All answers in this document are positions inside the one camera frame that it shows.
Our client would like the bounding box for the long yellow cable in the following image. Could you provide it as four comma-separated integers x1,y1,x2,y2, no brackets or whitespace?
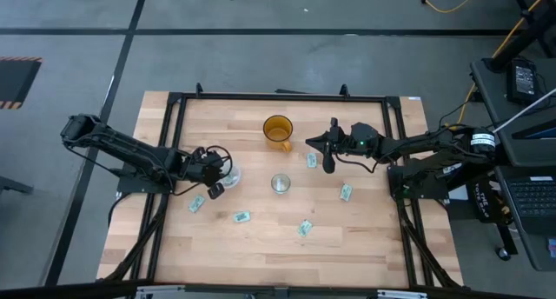
455,0,556,126

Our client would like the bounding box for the small clear glass jar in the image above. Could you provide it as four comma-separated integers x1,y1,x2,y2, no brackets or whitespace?
270,173,292,196

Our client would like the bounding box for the yellow translucent mug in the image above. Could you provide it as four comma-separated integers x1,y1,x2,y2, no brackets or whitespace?
261,114,295,154

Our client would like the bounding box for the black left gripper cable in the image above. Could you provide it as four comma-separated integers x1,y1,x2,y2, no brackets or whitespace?
204,144,235,169

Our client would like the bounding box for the black aluminium table frame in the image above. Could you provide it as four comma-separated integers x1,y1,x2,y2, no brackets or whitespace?
106,82,461,291

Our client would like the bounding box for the yellow cable loop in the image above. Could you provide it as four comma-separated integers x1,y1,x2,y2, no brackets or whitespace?
398,0,483,14

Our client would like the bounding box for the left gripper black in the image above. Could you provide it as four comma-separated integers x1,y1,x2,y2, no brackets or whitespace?
182,146,226,200

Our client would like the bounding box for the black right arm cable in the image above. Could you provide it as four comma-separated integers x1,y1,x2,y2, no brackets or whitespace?
334,153,394,175

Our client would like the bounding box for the black hazard-striped floor mat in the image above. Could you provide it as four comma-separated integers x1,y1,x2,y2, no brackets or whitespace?
0,56,43,110

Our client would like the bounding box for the black crossbar with silver brackets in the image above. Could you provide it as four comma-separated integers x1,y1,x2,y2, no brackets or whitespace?
0,280,556,299

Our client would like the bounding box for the black printed tote bag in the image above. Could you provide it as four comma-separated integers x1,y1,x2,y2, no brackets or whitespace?
466,176,514,226

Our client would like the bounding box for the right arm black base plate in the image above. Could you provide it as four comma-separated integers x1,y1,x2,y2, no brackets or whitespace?
386,163,452,202

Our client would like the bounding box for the black stand pole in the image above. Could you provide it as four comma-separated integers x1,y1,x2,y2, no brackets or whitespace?
483,0,556,73

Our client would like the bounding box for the thin white rod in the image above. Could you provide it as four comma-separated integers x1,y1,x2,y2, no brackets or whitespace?
493,87,556,134

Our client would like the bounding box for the black furniture leg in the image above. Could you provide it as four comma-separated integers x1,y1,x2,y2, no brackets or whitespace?
0,175,35,196

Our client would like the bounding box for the black side desk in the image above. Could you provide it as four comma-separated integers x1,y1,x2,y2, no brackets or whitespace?
470,56,556,273

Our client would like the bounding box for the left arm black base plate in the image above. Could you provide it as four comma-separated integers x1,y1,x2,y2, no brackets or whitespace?
116,162,173,195

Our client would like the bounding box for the clear plastic food container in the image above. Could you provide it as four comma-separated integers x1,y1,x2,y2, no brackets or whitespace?
218,163,242,190

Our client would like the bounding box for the black power adapter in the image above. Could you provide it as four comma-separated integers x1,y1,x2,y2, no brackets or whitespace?
506,57,539,105

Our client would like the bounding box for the black laptop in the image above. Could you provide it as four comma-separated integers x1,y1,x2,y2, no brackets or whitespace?
503,118,556,237

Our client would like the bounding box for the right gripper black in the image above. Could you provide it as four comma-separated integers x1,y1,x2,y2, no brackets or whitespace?
305,117,382,175

